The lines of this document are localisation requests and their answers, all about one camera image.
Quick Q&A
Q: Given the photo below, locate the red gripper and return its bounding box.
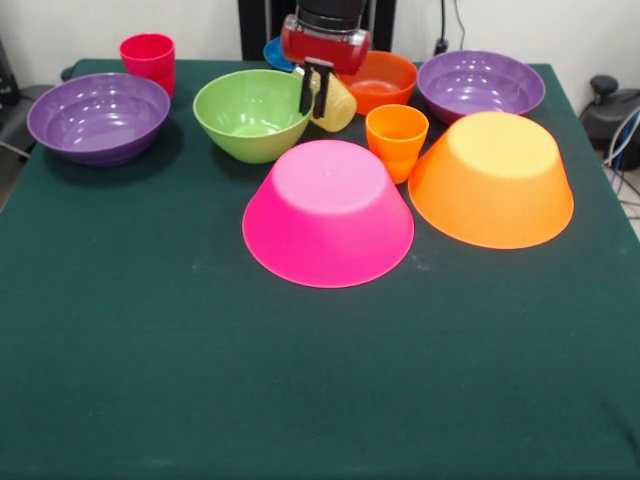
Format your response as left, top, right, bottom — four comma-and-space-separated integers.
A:
279, 13, 372, 119

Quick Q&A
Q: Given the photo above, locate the green bowl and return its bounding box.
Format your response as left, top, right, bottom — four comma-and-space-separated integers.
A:
192, 69, 314, 165

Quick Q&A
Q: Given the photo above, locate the orange cup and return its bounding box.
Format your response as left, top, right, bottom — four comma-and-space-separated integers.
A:
364, 104, 430, 185

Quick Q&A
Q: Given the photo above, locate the pink bowl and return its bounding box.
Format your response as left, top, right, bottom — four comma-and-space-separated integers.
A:
241, 139, 416, 290

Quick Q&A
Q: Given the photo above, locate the large orange bowl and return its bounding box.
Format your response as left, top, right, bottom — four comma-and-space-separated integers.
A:
407, 111, 575, 250

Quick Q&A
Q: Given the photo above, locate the purple bowl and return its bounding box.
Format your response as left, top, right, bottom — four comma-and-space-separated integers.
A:
26, 72, 172, 167
416, 50, 546, 126

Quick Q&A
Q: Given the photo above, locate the yellow cup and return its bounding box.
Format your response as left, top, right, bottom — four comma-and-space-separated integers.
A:
292, 67, 358, 134

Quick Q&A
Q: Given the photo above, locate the blue bowl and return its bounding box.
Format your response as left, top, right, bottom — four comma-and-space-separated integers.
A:
263, 36, 297, 73

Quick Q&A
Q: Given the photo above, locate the red-orange bowl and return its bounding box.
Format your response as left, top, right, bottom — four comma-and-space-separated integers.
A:
339, 50, 418, 117

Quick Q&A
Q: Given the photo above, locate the red cup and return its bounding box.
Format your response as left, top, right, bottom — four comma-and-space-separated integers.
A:
119, 32, 177, 97

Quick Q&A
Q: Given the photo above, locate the dark green table cloth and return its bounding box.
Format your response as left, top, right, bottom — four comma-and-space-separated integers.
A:
0, 58, 640, 480

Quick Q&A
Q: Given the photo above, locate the black wall cable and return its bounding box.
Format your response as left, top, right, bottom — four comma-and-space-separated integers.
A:
433, 0, 466, 55

